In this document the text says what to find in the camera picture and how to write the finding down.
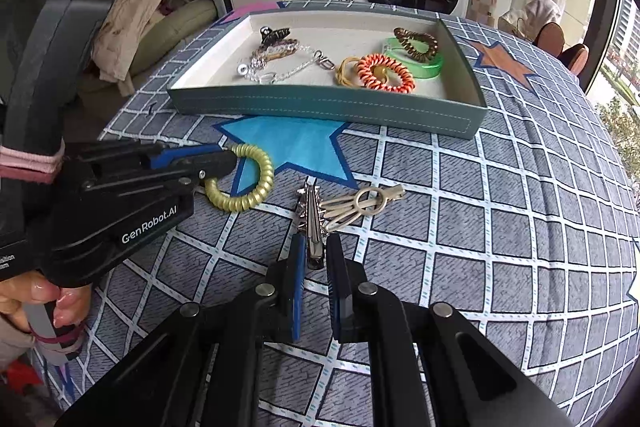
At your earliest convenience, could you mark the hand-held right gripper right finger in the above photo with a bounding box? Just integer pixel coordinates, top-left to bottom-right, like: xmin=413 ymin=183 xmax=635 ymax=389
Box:
xmin=325 ymin=233 xmax=573 ymax=427

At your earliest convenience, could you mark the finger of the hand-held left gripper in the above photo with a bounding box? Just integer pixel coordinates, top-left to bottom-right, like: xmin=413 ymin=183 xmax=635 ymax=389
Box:
xmin=81 ymin=146 xmax=237 ymax=194
xmin=69 ymin=141 xmax=174 ymax=174

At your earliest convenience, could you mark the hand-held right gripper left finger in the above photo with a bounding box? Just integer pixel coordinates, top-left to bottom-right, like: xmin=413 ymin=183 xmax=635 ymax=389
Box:
xmin=55 ymin=234 xmax=307 ymax=427

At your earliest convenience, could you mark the silver hair clip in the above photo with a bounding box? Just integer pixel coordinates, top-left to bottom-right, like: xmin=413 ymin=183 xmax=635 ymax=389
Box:
xmin=295 ymin=179 xmax=331 ymax=270

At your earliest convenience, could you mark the yellow spiral hair tie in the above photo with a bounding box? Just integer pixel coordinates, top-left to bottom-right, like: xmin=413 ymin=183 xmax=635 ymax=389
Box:
xmin=204 ymin=143 xmax=276 ymax=212

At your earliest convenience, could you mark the green tray with white lining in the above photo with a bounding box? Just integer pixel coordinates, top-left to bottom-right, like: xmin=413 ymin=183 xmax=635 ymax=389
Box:
xmin=166 ymin=9 xmax=488 ymax=141

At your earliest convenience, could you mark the silver chain bracelet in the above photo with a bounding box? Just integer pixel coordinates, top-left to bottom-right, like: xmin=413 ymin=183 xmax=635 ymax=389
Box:
xmin=235 ymin=48 xmax=337 ymax=85

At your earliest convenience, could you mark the black claw hair clip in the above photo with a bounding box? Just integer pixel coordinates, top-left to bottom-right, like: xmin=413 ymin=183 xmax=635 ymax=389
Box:
xmin=258 ymin=24 xmax=293 ymax=48

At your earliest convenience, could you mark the orange spiral hair tie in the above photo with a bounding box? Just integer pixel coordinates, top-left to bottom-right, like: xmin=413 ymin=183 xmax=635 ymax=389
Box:
xmin=356 ymin=52 xmax=416 ymax=94

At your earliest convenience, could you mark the brown spiral hair tie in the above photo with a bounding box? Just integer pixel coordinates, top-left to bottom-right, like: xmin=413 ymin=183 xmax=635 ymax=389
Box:
xmin=392 ymin=26 xmax=441 ymax=62

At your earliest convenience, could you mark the person's left forearm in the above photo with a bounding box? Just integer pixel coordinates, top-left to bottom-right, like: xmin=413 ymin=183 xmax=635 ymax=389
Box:
xmin=0 ymin=314 xmax=38 ymax=375

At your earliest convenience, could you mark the person's left hand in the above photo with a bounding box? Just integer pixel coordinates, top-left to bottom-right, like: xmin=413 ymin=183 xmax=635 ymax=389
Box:
xmin=0 ymin=279 xmax=94 ymax=345

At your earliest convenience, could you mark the pink elastic band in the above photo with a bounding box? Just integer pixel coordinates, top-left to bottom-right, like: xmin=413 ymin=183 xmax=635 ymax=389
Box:
xmin=0 ymin=143 xmax=67 ymax=184

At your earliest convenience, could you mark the beige hair clip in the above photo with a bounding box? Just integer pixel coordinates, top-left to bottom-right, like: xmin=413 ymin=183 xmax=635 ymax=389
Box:
xmin=320 ymin=184 xmax=406 ymax=228

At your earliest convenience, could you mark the cream sofa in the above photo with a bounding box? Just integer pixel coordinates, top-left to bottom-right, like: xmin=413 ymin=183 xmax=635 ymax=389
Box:
xmin=80 ymin=0 xmax=218 ymax=92

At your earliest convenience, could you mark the beige jacket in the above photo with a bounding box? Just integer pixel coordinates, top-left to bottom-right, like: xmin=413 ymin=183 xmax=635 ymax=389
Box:
xmin=92 ymin=0 xmax=187 ymax=82

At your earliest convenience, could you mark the blue checked star blanket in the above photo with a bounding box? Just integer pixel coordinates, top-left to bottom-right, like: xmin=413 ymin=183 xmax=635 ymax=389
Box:
xmin=47 ymin=0 xmax=640 ymax=427

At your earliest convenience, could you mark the green transparent bangle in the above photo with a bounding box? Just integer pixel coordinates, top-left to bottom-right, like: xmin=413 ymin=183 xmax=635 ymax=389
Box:
xmin=382 ymin=36 xmax=446 ymax=82

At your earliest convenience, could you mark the cream bag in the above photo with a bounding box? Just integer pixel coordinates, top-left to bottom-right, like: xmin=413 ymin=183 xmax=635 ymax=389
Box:
xmin=497 ymin=9 xmax=533 ymax=40

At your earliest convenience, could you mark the brown chair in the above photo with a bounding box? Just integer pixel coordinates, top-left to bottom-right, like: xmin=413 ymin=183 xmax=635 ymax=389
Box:
xmin=560 ymin=44 xmax=590 ymax=78
xmin=532 ymin=22 xmax=566 ymax=55

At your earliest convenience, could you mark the white cloth on chair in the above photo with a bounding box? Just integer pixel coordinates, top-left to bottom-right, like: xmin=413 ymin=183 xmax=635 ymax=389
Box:
xmin=522 ymin=0 xmax=563 ymax=32

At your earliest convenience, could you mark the thin yellow hair tie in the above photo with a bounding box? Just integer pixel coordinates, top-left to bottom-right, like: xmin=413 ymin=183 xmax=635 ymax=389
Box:
xmin=334 ymin=55 xmax=368 ymax=88

